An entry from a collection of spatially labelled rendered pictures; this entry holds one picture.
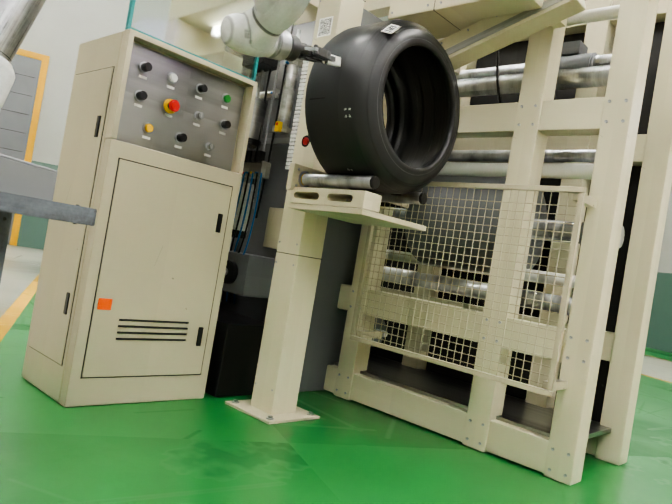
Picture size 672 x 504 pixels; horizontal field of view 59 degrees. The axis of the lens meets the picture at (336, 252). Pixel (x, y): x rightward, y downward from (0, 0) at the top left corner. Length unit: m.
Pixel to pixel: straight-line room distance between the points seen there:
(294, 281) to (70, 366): 0.82
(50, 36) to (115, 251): 9.25
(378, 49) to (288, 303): 0.97
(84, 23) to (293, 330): 9.46
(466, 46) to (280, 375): 1.46
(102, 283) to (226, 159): 0.69
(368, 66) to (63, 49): 9.48
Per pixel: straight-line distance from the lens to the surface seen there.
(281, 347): 2.30
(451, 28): 2.64
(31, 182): 1.49
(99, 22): 11.34
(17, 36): 1.82
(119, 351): 2.23
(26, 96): 11.03
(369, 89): 1.95
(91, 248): 2.13
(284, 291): 2.30
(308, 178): 2.18
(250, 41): 1.74
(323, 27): 2.48
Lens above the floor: 0.63
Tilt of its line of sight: 1 degrees up
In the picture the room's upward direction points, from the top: 10 degrees clockwise
